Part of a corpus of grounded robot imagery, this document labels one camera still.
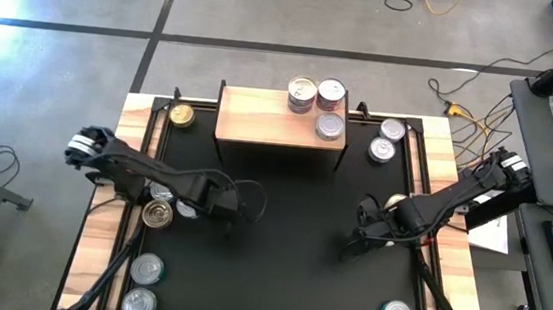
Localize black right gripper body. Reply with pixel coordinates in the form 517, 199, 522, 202
354, 201, 407, 247

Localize gold top tin can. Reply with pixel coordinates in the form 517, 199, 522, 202
140, 198, 176, 231

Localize Bumble Bee light tuna can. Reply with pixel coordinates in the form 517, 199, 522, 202
313, 110, 347, 144

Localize dark blue albacore tuna can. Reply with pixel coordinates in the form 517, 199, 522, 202
174, 198, 202, 221
148, 181, 178, 203

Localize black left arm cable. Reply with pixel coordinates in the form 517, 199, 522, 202
223, 176, 270, 225

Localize wooden shelf black legs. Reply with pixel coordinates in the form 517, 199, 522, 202
211, 79, 352, 172

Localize red albacore tuna can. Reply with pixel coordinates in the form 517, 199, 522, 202
315, 100, 345, 115
315, 76, 348, 110

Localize black table mat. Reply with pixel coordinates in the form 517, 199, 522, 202
134, 101, 434, 310

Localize yellow power plug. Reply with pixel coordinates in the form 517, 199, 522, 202
444, 102, 466, 118

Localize white paper sheet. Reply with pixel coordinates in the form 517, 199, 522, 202
466, 189, 515, 256

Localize Wild Planet gold lid can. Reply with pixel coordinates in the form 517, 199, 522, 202
286, 74, 320, 110
286, 100, 316, 116

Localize silver top tin can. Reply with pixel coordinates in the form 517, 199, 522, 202
120, 285, 159, 310
128, 251, 167, 288

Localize blue yellow tuna can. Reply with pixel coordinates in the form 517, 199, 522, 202
377, 116, 408, 145
366, 135, 398, 165

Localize black table frame rail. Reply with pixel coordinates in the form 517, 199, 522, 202
49, 76, 500, 310

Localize yellow cord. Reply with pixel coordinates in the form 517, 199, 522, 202
420, 0, 466, 19

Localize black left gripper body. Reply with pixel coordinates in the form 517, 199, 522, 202
199, 178, 246, 223

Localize green can gold lid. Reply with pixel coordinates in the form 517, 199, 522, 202
168, 102, 198, 130

